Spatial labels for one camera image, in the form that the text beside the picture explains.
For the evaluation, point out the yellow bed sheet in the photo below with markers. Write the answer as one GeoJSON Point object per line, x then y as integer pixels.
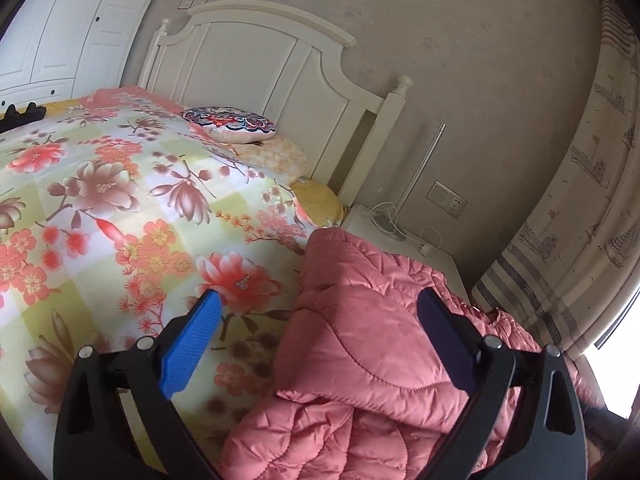
{"type": "Point", "coordinates": [320, 202]}

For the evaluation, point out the window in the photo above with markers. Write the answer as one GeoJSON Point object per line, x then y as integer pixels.
{"type": "Point", "coordinates": [617, 355]}

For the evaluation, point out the white wooden headboard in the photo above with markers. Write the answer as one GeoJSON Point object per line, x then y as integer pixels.
{"type": "Point", "coordinates": [280, 75]}

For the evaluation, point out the pink quilted jacket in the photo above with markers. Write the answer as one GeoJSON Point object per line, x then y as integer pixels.
{"type": "Point", "coordinates": [360, 350]}

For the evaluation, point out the wall socket panel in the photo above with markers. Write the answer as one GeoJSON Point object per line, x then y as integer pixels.
{"type": "Point", "coordinates": [446, 198]}

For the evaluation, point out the floral bedspread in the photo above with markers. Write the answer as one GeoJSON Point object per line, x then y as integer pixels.
{"type": "Point", "coordinates": [125, 220]}

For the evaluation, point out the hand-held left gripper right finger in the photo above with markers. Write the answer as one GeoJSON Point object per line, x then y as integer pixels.
{"type": "Point", "coordinates": [445, 345]}

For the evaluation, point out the peach patterned pillow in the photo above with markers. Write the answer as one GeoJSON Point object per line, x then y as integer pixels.
{"type": "Point", "coordinates": [280, 157]}

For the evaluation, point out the round embroidered cushion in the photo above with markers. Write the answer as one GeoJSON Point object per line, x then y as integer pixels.
{"type": "Point", "coordinates": [230, 122]}

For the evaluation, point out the black plastic object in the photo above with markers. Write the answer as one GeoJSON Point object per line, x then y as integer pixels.
{"type": "Point", "coordinates": [20, 115]}

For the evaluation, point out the white nightstand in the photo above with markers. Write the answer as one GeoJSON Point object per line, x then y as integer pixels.
{"type": "Point", "coordinates": [440, 265]}

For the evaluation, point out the white wardrobe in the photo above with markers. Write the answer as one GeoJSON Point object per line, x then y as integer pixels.
{"type": "Point", "coordinates": [65, 25]}

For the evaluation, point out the printed striped curtain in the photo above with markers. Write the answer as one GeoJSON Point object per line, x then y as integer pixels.
{"type": "Point", "coordinates": [590, 200]}

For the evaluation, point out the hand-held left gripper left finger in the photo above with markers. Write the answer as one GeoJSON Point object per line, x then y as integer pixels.
{"type": "Point", "coordinates": [192, 345]}

